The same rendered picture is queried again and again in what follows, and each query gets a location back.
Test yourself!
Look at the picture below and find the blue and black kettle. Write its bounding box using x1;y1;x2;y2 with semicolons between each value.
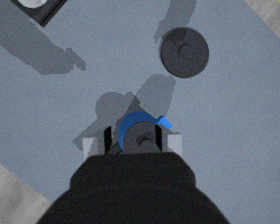
104;111;172;155

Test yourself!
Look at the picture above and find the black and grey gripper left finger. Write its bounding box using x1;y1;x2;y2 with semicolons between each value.
82;126;112;161

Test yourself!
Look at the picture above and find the dark grey round disc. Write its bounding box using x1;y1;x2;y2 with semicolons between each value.
160;28;209;78

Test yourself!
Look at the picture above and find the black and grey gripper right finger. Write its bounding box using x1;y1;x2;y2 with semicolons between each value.
155;124;182;158

